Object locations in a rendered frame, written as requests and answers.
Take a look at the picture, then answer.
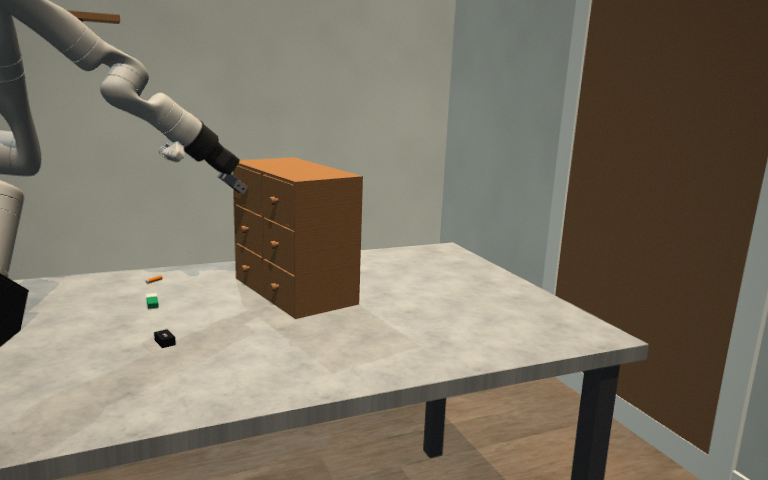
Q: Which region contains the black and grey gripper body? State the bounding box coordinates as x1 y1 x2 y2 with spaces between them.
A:
159 109 240 175

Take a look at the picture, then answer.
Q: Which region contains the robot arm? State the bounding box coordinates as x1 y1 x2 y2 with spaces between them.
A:
0 0 183 277

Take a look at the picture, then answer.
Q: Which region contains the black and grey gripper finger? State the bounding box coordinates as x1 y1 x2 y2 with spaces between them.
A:
222 174 248 194
217 172 236 191

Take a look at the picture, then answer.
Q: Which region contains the brown chest of drawers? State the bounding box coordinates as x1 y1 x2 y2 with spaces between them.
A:
233 158 363 319

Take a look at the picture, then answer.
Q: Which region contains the brown wooden drawer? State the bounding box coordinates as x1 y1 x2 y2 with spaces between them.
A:
234 165 261 213
263 218 294 273
262 175 294 228
264 260 294 316
236 244 263 294
235 205 262 254

